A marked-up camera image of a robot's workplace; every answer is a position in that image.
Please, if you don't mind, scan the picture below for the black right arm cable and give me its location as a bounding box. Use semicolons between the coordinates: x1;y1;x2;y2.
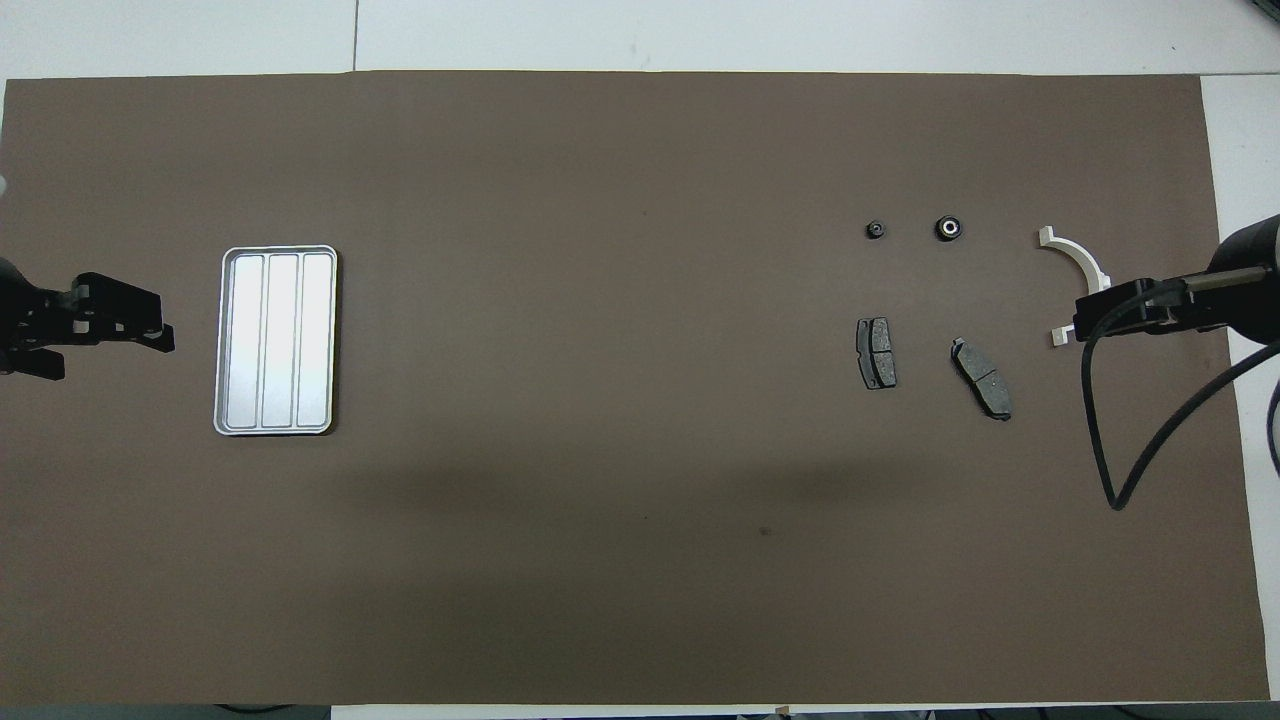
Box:
1080;268;1280;512

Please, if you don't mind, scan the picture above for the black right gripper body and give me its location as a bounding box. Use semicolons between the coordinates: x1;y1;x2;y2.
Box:
1205;213;1280;343

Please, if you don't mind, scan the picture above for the silver metal tray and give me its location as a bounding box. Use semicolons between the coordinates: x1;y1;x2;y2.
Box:
213;245;339;437

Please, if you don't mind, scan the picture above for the white semicircular bracket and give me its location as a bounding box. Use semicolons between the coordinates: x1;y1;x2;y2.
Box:
1036;226;1113;349

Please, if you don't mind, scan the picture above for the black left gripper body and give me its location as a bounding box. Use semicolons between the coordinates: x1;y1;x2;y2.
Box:
0;258;79;351

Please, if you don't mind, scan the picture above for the large dark brake pad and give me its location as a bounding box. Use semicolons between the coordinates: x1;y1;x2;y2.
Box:
950;337;1013;422

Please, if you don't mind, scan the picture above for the brown table mat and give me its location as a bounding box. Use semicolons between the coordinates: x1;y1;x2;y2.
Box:
0;70;1271;706

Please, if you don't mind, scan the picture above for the small dark brake pad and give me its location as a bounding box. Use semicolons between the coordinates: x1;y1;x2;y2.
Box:
856;317;898;391

